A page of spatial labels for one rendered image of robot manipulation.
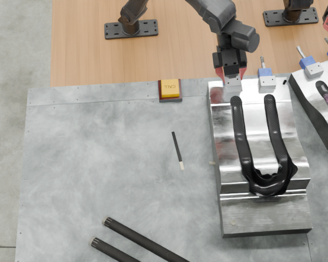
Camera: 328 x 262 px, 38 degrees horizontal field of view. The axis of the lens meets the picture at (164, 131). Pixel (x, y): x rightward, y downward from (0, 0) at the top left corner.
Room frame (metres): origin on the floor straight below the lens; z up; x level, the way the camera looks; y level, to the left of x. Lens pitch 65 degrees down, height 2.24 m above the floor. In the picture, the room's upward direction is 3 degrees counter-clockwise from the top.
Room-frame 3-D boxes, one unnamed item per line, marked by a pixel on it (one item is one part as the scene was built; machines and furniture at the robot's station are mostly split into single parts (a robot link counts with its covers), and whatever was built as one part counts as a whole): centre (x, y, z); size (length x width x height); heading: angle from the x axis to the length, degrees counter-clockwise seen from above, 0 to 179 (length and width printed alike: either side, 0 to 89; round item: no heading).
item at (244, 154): (0.58, -0.30, 0.92); 0.35 x 0.16 x 0.09; 1
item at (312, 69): (0.89, -0.50, 0.86); 0.13 x 0.05 x 0.05; 18
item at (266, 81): (0.84, -0.34, 0.89); 0.13 x 0.05 x 0.05; 1
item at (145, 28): (1.11, 0.10, 0.84); 0.20 x 0.07 x 0.08; 92
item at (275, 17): (1.13, -0.50, 0.84); 0.20 x 0.07 x 0.08; 92
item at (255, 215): (0.57, -0.29, 0.87); 0.50 x 0.26 x 0.14; 1
